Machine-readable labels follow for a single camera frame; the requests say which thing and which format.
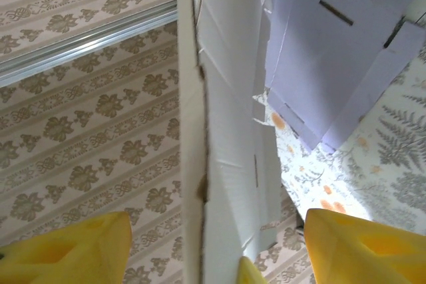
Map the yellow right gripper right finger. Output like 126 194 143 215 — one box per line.
304 207 426 284

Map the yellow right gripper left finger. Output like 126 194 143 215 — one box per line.
0 210 134 284

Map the aluminium frame post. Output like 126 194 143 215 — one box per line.
0 0 178 87

